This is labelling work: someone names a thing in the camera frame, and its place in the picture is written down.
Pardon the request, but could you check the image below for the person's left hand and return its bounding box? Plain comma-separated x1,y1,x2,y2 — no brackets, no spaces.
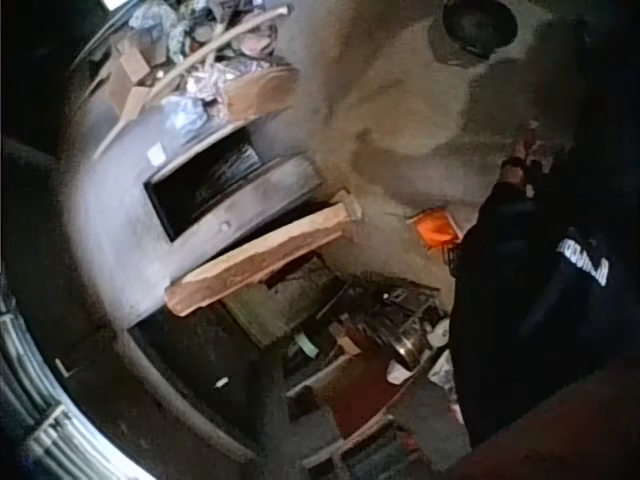
498,119,546,187

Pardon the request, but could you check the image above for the grey round pot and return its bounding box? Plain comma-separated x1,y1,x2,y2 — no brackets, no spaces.
428,18,494,69

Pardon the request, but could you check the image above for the dark round bowl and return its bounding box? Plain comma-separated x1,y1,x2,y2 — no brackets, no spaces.
441,0,517,57

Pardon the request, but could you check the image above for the orange plastic container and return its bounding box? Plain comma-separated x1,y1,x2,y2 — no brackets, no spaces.
408,208,460,250

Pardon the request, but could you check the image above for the shiny steel pot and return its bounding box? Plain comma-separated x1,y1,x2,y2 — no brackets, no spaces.
388,323,434,372

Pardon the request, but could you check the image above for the heap of kitchen utensils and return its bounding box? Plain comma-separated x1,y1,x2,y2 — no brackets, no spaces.
282,279,451,396

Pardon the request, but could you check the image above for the white plastic bag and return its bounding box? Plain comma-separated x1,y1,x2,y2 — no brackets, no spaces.
427,348,462,407

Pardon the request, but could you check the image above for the long light wooden plank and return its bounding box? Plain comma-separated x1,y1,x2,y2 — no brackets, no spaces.
163,188,362,317

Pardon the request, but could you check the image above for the open grey wooden drawer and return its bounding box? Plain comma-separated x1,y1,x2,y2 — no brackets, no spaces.
142,138,324,244

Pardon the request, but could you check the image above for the cluttered shelf heap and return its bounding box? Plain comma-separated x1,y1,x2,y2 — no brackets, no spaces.
69,0,302,157

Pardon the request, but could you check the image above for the long wooden stick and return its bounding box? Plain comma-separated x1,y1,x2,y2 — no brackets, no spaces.
92,3,294,157

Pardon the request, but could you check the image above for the corrugated metal sheet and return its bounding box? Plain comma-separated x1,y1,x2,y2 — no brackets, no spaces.
0,277,159,480

